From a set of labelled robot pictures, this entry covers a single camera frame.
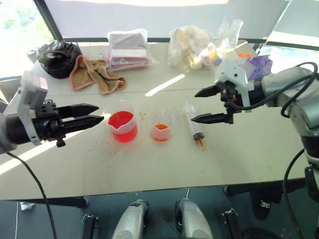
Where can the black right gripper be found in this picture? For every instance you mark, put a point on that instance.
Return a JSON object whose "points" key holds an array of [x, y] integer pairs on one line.
{"points": [[233, 97]]}

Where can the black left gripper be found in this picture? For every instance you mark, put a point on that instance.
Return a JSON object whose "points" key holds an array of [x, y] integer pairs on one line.
{"points": [[47, 119]]}

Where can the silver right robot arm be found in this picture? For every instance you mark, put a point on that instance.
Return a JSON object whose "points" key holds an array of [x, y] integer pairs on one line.
{"points": [[306, 99]]}

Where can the clear plastic syringe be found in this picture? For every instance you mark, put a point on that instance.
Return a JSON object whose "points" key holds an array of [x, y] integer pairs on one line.
{"points": [[192, 117]]}

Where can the small grey cup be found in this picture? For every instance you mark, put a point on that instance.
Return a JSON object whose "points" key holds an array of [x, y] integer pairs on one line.
{"points": [[32, 56]]}

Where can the large beaker with red liquid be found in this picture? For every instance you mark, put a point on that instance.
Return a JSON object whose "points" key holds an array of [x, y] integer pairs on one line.
{"points": [[123, 127]]}

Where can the pink beige towel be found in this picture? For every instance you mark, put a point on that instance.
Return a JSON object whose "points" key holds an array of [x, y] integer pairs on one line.
{"points": [[99, 74]]}

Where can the small beaker with orange liquid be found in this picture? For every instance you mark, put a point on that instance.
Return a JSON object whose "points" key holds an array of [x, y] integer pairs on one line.
{"points": [[161, 130]]}

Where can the black crumpled bag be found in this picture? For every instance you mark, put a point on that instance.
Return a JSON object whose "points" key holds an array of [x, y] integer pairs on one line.
{"points": [[59, 59]]}

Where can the plastic bag with assorted items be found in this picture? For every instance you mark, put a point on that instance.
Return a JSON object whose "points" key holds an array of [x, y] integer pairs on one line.
{"points": [[192, 47]]}

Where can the small orange caps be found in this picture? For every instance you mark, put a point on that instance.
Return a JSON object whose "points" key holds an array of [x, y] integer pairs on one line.
{"points": [[243, 54]]}

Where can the purple plastic bag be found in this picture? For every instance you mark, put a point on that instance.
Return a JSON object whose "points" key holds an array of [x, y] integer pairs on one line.
{"points": [[258, 66]]}

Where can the clear empty plastic bag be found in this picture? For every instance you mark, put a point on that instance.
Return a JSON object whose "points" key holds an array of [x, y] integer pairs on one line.
{"points": [[230, 35]]}

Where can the plastic bag with red boxes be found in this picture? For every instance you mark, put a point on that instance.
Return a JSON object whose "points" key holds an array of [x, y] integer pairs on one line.
{"points": [[128, 49]]}

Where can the black shoe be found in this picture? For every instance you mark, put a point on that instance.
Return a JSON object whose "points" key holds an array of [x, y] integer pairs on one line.
{"points": [[261, 206]]}

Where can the silver right robot leg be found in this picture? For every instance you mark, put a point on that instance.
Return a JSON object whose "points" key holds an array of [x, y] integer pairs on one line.
{"points": [[193, 220]]}

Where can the silver robot leg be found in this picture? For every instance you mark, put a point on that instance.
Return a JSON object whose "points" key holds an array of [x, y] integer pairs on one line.
{"points": [[193, 220], [132, 221]]}

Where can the silver left robot leg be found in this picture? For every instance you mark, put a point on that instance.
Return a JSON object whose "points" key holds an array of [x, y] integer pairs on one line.
{"points": [[132, 221]]}

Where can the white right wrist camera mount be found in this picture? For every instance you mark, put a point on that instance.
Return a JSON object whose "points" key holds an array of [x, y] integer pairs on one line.
{"points": [[239, 74]]}

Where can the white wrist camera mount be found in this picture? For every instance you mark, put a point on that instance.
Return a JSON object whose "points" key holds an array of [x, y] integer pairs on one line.
{"points": [[27, 94], [239, 74]]}

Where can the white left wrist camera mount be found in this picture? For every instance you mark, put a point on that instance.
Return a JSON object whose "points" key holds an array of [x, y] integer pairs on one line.
{"points": [[27, 94]]}

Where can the black table frame bar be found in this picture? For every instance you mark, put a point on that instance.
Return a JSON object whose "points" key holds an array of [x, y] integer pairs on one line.
{"points": [[62, 202], [249, 190]]}

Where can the black window frame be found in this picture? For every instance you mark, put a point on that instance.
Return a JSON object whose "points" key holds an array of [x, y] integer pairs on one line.
{"points": [[53, 23]]}

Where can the black metal clamp bracket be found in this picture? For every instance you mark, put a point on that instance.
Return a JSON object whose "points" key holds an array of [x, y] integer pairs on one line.
{"points": [[89, 225], [231, 222]]}

